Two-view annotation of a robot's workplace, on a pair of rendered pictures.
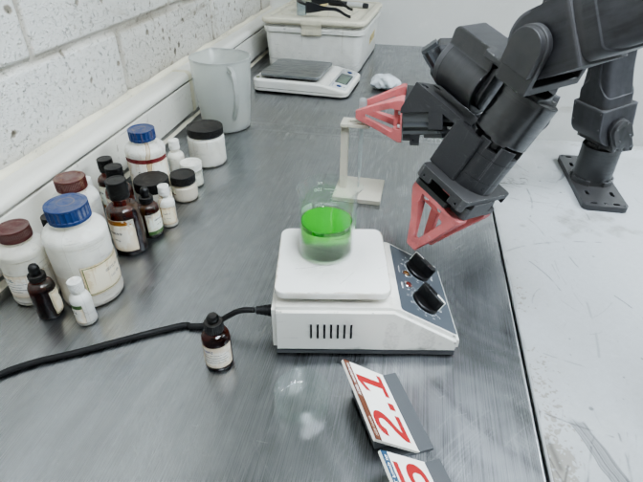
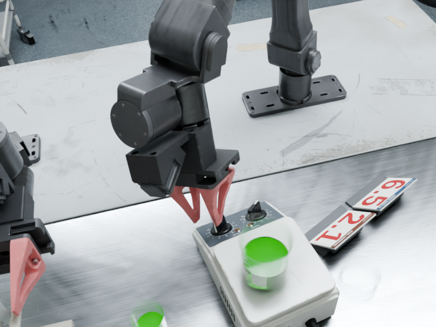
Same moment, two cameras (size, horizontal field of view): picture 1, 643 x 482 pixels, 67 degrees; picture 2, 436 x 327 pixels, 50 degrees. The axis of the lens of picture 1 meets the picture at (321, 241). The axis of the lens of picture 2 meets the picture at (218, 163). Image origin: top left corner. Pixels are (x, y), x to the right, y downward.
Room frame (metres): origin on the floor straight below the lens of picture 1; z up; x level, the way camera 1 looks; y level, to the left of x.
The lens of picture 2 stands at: (0.59, 0.25, 1.52)
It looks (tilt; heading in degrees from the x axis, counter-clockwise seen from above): 48 degrees down; 250
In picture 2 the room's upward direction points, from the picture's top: 5 degrees counter-clockwise
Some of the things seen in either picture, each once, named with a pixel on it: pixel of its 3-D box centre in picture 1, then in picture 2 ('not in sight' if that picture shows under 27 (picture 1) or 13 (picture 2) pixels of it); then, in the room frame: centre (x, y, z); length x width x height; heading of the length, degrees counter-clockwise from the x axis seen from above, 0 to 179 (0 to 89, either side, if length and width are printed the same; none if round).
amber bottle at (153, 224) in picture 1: (148, 210); not in sight; (0.61, 0.25, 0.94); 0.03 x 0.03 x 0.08
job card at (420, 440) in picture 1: (386, 403); (338, 226); (0.29, -0.06, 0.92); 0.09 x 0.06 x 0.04; 16
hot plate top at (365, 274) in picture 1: (332, 260); (272, 266); (0.43, -0.01, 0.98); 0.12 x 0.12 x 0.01; 0
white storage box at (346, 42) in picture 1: (325, 33); not in sight; (1.65, -0.01, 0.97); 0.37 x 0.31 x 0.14; 166
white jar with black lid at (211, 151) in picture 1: (207, 143); not in sight; (0.86, 0.22, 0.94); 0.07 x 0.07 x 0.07
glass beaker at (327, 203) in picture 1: (329, 221); (264, 255); (0.45, -0.01, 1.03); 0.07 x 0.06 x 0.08; 91
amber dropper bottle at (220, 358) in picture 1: (215, 339); not in sight; (0.36, 0.11, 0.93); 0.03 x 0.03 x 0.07
